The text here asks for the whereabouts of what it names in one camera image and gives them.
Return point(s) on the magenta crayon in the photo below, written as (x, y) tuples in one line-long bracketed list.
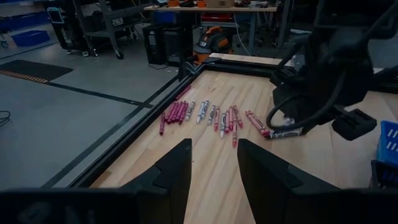
[(177, 112), (181, 112), (183, 92), (170, 112), (173, 113), (162, 123)]

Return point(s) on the blue storage bin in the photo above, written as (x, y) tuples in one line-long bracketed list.
[(30, 38), (164, 17)]

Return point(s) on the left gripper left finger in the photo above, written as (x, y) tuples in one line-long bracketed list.
[(174, 174)]

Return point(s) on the grey wheeled cart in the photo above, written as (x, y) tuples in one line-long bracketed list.
[(109, 34)]

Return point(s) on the blue plastic basket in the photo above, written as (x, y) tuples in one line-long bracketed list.
[(388, 140)]

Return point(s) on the red toolbox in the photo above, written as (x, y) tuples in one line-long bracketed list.
[(217, 17)]

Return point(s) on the cardboard box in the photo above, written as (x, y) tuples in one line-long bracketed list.
[(219, 3)]

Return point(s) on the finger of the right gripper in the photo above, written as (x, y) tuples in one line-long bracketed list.
[(318, 119), (301, 116)]

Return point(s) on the row of blue bins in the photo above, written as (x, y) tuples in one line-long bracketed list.
[(23, 20)]

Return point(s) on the black crayon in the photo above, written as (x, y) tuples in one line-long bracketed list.
[(284, 133)]

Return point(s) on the wooden workbench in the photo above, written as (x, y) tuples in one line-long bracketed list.
[(211, 8)]

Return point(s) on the orange shop vacuum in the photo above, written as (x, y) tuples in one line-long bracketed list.
[(213, 43)]

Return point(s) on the black frame bracket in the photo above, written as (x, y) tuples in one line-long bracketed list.
[(189, 67)]

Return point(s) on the black computer tower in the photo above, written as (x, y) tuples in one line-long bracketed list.
[(160, 45)]

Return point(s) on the black floor mat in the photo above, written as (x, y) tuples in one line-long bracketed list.
[(34, 70)]

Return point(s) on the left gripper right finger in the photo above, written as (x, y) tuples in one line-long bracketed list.
[(264, 180)]

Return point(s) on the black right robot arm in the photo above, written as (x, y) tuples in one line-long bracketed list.
[(342, 46)]

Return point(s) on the orange container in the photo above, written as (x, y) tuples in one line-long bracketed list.
[(173, 3), (201, 3)]

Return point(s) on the small wheeled dolly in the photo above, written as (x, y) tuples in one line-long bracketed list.
[(3, 42)]

